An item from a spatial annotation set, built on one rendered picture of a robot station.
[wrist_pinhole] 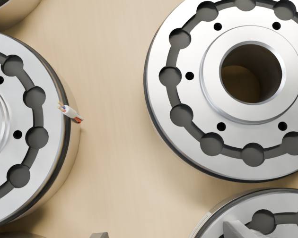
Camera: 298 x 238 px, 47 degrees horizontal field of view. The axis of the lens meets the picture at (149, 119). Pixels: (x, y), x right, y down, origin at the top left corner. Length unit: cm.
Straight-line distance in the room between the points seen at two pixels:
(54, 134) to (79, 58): 6
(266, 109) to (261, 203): 4
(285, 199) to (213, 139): 4
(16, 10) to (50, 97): 7
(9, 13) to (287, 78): 15
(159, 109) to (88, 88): 6
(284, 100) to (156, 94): 6
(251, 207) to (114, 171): 8
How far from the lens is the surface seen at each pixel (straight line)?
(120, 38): 21
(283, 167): 17
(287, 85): 17
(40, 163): 17
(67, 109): 16
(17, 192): 17
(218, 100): 16
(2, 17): 22
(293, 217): 18
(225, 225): 16
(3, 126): 17
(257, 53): 18
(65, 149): 17
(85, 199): 20
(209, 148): 17
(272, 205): 17
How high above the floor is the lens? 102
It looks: 82 degrees down
